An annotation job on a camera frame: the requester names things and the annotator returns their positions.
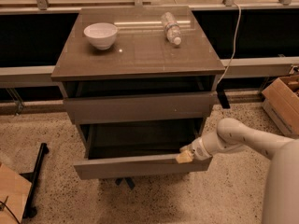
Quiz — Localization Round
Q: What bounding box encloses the black metal stand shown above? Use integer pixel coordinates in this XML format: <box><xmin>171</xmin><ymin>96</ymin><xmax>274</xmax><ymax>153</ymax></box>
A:
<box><xmin>21</xmin><ymin>143</ymin><xmax>50</xmax><ymax>218</ymax></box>

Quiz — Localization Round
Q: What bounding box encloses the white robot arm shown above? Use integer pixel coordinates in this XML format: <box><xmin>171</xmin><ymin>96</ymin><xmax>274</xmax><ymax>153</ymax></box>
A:
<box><xmin>176</xmin><ymin>118</ymin><xmax>299</xmax><ymax>224</ymax></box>

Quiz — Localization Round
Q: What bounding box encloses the grey drawer cabinet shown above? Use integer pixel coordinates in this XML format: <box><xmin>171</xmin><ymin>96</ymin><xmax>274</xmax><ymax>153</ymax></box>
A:
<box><xmin>50</xmin><ymin>5</ymin><xmax>226</xmax><ymax>180</ymax></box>

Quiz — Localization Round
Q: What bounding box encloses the grey drawer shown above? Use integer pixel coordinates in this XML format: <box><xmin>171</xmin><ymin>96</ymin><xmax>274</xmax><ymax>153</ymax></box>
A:
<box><xmin>74</xmin><ymin>119</ymin><xmax>210</xmax><ymax>179</ymax></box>
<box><xmin>64</xmin><ymin>92</ymin><xmax>216</xmax><ymax>124</ymax></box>

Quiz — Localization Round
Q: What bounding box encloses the black cable left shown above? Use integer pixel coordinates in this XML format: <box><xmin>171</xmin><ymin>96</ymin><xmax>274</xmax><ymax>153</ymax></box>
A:
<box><xmin>0</xmin><ymin>196</ymin><xmax>21</xmax><ymax>224</ymax></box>

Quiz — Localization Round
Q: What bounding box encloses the white ceramic bowl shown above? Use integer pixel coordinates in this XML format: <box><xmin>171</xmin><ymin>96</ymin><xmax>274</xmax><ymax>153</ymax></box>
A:
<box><xmin>83</xmin><ymin>22</ymin><xmax>118</xmax><ymax>49</ymax></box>

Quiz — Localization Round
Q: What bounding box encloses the blue tape cross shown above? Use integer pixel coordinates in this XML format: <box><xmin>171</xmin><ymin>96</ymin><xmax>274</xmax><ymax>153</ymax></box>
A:
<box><xmin>114</xmin><ymin>177</ymin><xmax>136</xmax><ymax>190</ymax></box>

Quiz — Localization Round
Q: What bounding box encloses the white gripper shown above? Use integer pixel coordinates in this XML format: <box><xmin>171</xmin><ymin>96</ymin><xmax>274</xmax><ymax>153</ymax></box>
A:
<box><xmin>176</xmin><ymin>137</ymin><xmax>211</xmax><ymax>164</ymax></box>

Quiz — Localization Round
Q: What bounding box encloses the clear plastic water bottle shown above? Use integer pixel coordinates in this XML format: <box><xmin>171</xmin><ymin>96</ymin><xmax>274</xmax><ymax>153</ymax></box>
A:
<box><xmin>161</xmin><ymin>12</ymin><xmax>181</xmax><ymax>46</ymax></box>

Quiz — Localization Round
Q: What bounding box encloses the cardboard box right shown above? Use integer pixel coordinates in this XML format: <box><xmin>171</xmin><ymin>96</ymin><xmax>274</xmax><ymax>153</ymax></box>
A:
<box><xmin>263</xmin><ymin>75</ymin><xmax>299</xmax><ymax>138</ymax></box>

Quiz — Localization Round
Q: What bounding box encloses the white cable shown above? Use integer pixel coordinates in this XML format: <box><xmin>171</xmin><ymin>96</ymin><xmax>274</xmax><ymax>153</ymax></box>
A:
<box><xmin>216</xmin><ymin>3</ymin><xmax>242</xmax><ymax>86</ymax></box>

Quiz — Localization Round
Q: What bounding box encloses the grey top drawer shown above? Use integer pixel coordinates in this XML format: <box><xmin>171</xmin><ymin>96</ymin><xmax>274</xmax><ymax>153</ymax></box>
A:
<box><xmin>64</xmin><ymin>92</ymin><xmax>216</xmax><ymax>124</ymax></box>

